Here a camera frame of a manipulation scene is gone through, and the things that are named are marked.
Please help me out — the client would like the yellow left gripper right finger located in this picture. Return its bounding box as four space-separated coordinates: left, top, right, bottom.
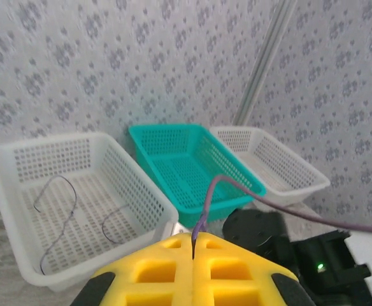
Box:
192 232 316 306

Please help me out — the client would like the white perforated plastic basket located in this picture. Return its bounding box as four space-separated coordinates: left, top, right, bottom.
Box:
208 126 331 207
0 132 179 293

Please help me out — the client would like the teal perforated plastic basket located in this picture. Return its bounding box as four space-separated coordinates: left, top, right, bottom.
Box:
128 123 267 228

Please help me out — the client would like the aluminium frame post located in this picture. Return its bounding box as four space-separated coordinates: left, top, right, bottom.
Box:
232 0 298 127

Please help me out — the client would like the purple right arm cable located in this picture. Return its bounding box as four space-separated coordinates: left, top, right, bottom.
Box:
201 174 372 237

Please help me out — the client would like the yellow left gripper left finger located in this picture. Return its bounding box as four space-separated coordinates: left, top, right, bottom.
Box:
69 232 194 306

